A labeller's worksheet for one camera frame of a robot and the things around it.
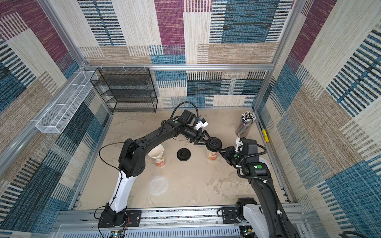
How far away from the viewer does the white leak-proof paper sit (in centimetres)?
83

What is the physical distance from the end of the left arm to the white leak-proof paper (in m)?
0.29

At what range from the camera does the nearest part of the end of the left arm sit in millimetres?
780
